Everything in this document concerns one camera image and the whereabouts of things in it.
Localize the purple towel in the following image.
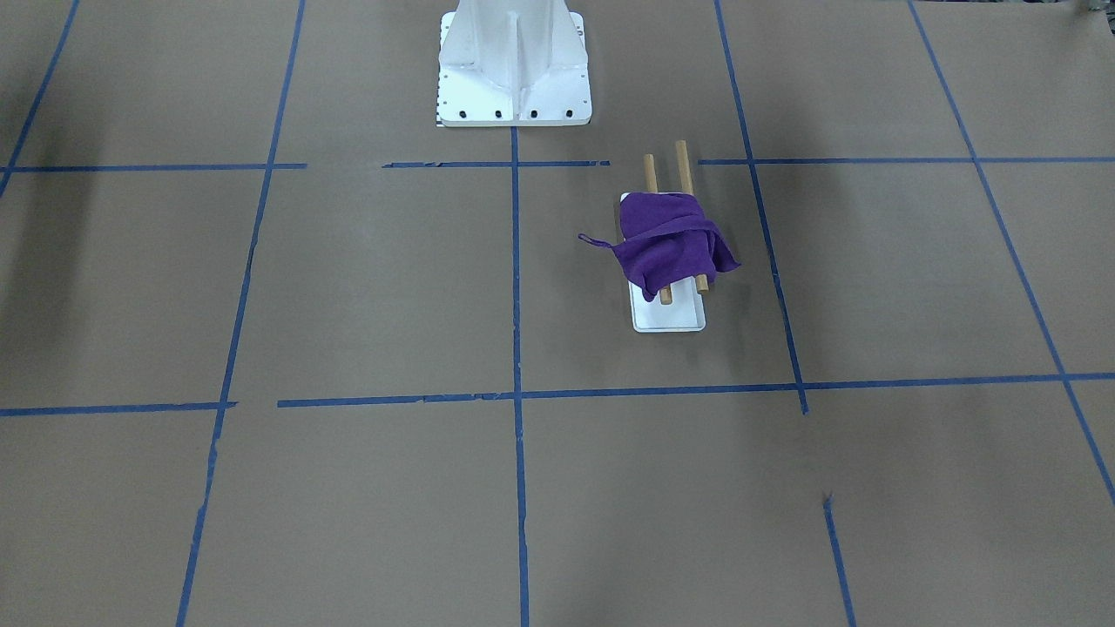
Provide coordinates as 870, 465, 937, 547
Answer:
578, 192, 740, 302

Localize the white rack base tray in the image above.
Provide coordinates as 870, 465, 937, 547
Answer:
619, 193, 707, 332

